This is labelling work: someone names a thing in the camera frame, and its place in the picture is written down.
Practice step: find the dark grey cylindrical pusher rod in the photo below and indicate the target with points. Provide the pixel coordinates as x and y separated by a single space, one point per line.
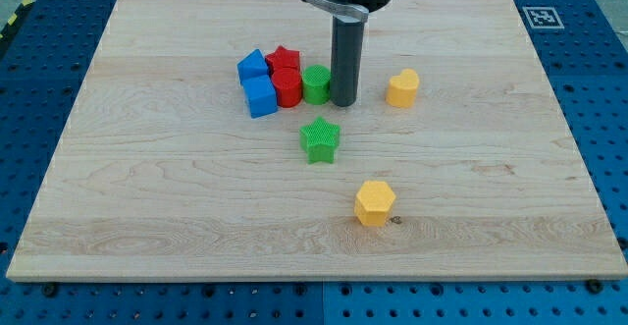
347 40

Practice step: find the green cylinder block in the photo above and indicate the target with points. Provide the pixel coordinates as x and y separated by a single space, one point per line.
316 83

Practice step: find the red star block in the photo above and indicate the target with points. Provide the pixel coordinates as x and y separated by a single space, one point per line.
283 58

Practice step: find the red cylinder block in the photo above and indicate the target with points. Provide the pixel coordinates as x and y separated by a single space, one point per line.
288 85

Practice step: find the yellow heart block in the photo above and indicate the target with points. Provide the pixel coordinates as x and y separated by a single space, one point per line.
402 89

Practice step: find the blue cube block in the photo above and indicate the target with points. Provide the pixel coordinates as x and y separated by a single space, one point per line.
260 96

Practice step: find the blue pentagon block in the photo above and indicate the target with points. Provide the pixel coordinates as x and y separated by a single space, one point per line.
252 66

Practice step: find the green star block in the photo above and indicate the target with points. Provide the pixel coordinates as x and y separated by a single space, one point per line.
320 140

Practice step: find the yellow hexagon block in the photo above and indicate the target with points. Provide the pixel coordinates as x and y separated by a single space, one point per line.
373 203

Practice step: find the wooden board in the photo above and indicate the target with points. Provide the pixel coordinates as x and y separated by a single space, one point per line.
161 175

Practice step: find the white fiducial marker tag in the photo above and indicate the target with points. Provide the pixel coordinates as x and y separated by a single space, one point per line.
542 17

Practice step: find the yellow black hazard tape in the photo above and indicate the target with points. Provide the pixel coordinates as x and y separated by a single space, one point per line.
15 21

